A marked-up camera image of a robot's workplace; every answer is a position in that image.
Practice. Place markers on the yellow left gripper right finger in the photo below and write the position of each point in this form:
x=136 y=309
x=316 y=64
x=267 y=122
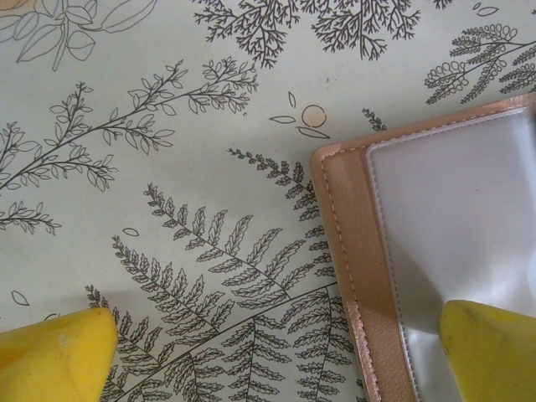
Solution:
x=494 y=356

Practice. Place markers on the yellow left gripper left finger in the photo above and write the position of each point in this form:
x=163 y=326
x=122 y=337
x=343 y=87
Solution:
x=50 y=364

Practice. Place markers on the pink leather card holder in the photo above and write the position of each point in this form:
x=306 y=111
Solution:
x=360 y=251

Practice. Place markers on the floral printed tablecloth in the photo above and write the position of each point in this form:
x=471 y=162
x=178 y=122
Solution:
x=167 y=167

